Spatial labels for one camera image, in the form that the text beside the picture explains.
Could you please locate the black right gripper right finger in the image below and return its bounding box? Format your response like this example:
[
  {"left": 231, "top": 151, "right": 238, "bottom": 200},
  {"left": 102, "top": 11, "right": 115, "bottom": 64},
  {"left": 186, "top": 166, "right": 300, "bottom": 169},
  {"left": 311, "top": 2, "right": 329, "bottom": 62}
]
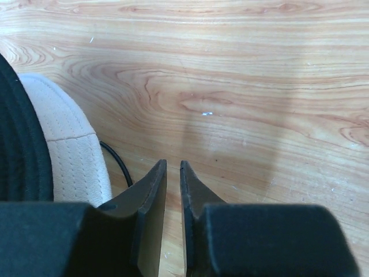
[{"left": 180, "top": 161, "right": 360, "bottom": 276}]

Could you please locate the black wire hat stand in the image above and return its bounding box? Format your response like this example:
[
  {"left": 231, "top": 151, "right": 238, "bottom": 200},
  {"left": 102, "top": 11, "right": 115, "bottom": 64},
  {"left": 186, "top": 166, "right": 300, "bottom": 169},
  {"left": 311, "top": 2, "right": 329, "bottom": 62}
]
[{"left": 99, "top": 140, "right": 133, "bottom": 187}]

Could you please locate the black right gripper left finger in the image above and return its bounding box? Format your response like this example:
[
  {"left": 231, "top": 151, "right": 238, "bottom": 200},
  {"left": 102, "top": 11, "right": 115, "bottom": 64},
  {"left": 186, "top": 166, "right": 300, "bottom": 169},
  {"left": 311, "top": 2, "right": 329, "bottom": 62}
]
[{"left": 1, "top": 160, "right": 167, "bottom": 276}]

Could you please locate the black pink-lined hat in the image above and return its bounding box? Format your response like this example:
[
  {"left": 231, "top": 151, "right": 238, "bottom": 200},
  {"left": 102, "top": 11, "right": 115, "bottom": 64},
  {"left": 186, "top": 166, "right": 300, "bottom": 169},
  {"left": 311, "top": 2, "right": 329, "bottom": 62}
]
[{"left": 1, "top": 57, "right": 54, "bottom": 201}]

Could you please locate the beige bucket hat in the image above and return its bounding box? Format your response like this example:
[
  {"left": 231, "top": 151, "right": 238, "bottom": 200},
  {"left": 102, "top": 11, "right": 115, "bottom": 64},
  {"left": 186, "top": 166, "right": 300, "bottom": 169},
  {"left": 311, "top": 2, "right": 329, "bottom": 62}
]
[{"left": 19, "top": 73, "right": 112, "bottom": 207}]

